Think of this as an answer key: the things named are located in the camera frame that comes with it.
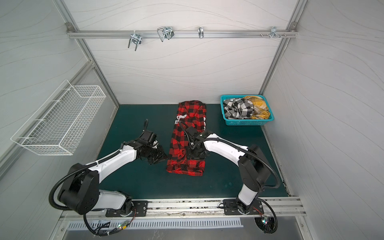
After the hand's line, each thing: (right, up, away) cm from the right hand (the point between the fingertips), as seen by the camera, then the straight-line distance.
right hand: (192, 154), depth 84 cm
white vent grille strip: (-33, -29, -16) cm, 47 cm away
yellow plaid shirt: (+48, +26, +18) cm, 58 cm away
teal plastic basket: (+27, +18, +19) cm, 37 cm away
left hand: (-13, 0, +1) cm, 13 cm away
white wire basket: (-62, +17, -17) cm, 66 cm away
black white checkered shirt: (+32, +28, +24) cm, 49 cm away
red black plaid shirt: (0, +25, +30) cm, 39 cm away
